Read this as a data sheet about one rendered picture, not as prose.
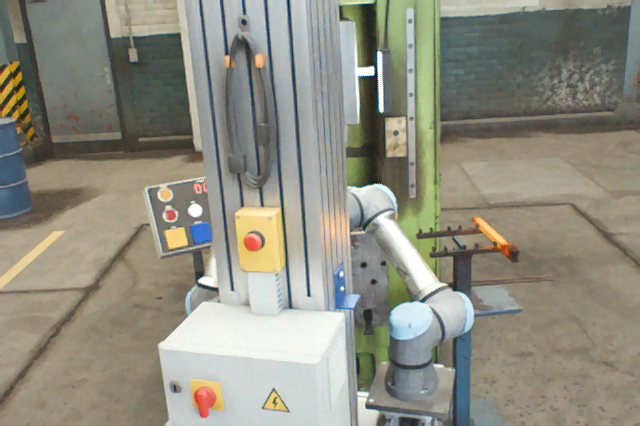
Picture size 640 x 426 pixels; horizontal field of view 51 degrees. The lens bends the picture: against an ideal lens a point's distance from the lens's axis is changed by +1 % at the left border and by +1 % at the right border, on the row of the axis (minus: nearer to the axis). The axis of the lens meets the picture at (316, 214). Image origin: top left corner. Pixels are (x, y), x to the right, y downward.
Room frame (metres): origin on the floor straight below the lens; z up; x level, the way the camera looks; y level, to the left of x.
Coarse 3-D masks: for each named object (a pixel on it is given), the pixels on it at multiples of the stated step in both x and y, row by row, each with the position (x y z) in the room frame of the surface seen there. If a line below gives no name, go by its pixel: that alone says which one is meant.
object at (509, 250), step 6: (474, 222) 2.65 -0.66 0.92; (480, 222) 2.60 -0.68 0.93; (480, 228) 2.58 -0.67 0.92; (486, 228) 2.53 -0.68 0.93; (486, 234) 2.50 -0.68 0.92; (492, 234) 2.46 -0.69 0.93; (498, 234) 2.45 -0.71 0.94; (492, 240) 2.44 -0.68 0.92; (498, 240) 2.39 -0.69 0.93; (504, 240) 2.38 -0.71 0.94; (498, 246) 2.37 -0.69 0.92; (504, 246) 2.32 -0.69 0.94; (510, 246) 2.29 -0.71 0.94; (504, 252) 2.32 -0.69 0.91; (510, 252) 2.28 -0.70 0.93; (516, 252) 2.24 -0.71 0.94; (510, 258) 2.27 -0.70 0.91; (516, 258) 2.24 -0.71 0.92
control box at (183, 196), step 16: (144, 192) 2.54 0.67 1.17; (176, 192) 2.55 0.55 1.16; (192, 192) 2.57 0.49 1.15; (160, 208) 2.49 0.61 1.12; (176, 208) 2.51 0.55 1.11; (208, 208) 2.55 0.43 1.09; (160, 224) 2.46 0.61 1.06; (176, 224) 2.48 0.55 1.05; (192, 224) 2.50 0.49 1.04; (208, 224) 2.52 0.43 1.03; (160, 240) 2.42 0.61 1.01; (192, 240) 2.46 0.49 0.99; (160, 256) 2.42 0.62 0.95
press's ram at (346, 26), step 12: (348, 24) 2.68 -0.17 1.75; (348, 36) 2.68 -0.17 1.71; (348, 48) 2.68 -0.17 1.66; (348, 60) 2.69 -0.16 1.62; (348, 72) 2.68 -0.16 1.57; (360, 72) 2.87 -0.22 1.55; (372, 72) 2.87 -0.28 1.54; (348, 84) 2.68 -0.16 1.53; (348, 96) 2.69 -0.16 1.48; (348, 108) 2.69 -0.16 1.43; (348, 120) 2.68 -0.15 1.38
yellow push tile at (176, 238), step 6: (180, 228) 2.46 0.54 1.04; (168, 234) 2.44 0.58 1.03; (174, 234) 2.44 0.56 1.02; (180, 234) 2.45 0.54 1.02; (168, 240) 2.42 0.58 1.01; (174, 240) 2.43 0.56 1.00; (180, 240) 2.44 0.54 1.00; (186, 240) 2.45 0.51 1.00; (168, 246) 2.41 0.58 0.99; (174, 246) 2.42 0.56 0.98; (180, 246) 2.43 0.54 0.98; (186, 246) 2.44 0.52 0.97
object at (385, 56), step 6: (384, 54) 2.79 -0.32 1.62; (390, 54) 2.79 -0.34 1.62; (384, 60) 2.79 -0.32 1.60; (390, 60) 2.79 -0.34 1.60; (384, 66) 2.79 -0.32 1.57; (390, 66) 2.79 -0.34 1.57; (384, 72) 2.79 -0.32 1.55; (390, 72) 2.79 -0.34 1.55; (384, 78) 2.79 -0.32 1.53; (390, 78) 2.79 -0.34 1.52; (384, 84) 2.79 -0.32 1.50; (390, 84) 2.79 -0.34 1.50; (384, 90) 2.79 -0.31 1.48; (390, 90) 2.79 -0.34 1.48; (384, 96) 2.79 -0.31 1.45; (390, 96) 2.79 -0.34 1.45; (384, 102) 2.79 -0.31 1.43; (390, 102) 2.79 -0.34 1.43; (384, 108) 2.79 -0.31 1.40; (390, 108) 2.79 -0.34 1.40; (384, 114) 2.79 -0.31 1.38
